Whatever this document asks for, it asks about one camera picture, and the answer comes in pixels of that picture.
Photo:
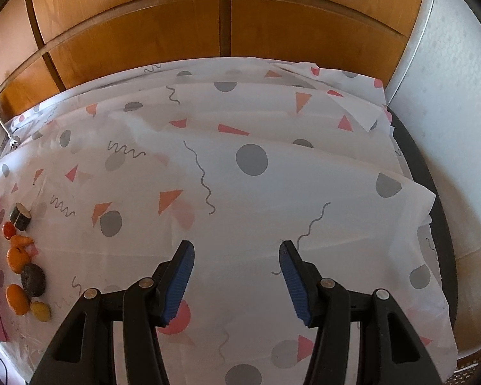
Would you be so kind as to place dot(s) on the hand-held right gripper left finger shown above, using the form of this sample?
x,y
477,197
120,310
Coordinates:
x,y
179,282

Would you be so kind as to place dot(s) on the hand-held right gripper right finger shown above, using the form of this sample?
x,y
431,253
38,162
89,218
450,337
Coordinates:
x,y
294,284

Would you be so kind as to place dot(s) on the small yellowish plum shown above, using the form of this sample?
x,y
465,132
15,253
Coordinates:
x,y
41,311

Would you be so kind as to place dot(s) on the dark brown passion fruit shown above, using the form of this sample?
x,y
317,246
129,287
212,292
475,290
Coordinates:
x,y
33,278

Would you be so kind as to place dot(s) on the orange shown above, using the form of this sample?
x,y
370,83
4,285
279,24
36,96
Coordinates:
x,y
16,300
17,258

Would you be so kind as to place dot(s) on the cut dark-skinned beige chunk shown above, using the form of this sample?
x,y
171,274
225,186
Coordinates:
x,y
21,218

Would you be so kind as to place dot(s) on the red tomato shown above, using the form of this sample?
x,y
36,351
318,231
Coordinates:
x,y
9,230

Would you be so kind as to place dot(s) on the white patterned tablecloth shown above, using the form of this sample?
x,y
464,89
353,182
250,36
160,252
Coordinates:
x,y
244,208

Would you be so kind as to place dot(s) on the small orange wedge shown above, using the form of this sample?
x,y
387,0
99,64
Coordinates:
x,y
21,241

